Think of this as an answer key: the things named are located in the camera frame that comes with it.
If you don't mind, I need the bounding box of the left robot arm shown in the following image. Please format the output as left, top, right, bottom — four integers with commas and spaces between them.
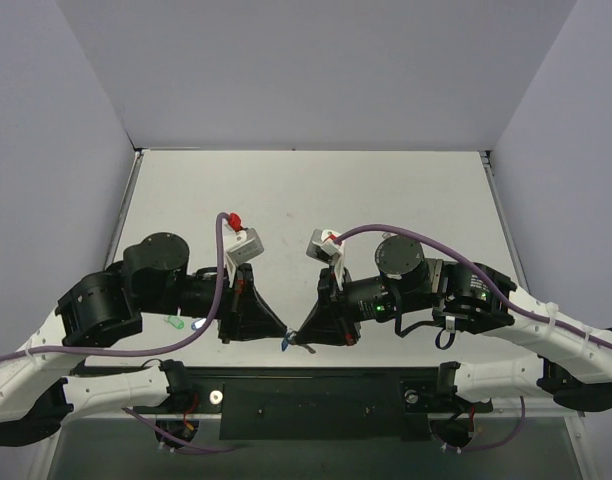
0, 232, 218, 447

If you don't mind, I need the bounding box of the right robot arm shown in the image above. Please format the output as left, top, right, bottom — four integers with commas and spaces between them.
285, 235, 612, 412

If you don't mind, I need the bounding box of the dark blue key tag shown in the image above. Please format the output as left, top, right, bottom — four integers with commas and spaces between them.
191, 318, 206, 331

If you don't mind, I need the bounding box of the green key tag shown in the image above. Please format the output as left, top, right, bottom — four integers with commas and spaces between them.
165, 316, 185, 330

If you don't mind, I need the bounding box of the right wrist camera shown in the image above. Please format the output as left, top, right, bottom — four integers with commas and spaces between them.
306, 229, 346, 290

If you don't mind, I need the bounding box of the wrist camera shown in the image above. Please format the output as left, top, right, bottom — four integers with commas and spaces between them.
223, 213, 264, 286
306, 229, 346, 290

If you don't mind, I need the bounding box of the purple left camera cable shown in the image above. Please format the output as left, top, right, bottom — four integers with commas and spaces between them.
0, 213, 232, 362

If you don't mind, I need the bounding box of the purple camera cable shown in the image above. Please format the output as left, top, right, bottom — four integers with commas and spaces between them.
330, 224, 612, 357
0, 213, 232, 362

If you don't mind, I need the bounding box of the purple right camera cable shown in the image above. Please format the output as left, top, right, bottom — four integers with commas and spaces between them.
330, 224, 612, 357

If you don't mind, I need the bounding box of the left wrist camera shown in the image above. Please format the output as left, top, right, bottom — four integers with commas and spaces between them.
223, 213, 264, 286

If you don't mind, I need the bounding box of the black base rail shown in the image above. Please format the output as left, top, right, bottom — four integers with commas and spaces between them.
80, 365, 492, 443

